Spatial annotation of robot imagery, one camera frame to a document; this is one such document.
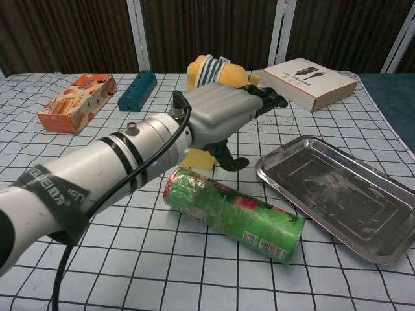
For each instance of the yellow plush toy striped cloth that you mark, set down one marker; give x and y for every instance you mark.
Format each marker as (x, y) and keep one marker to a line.
(230, 74)

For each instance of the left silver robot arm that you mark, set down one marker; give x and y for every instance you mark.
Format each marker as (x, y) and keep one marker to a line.
(97, 181)

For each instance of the green Pringles chips can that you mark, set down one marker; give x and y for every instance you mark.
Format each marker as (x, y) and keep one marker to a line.
(227, 210)

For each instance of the white charger cardboard box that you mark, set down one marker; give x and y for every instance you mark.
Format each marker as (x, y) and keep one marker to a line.
(304, 84)

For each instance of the orange snack carton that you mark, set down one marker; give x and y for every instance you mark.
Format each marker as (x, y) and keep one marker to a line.
(78, 103)

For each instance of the white metal frame post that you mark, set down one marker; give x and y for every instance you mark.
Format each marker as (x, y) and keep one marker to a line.
(400, 45)
(139, 35)
(283, 32)

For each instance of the white black checkered tablecloth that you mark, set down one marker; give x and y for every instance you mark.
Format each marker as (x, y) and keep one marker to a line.
(194, 285)

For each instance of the yellow foam cube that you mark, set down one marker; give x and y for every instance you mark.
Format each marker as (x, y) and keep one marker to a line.
(201, 160)

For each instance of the teal plastic holder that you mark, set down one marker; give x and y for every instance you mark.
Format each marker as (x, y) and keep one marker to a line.
(137, 92)

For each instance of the rectangular stainless steel tray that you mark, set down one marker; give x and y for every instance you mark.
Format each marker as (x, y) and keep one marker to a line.
(324, 194)

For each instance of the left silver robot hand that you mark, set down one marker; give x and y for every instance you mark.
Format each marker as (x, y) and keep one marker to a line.
(220, 110)

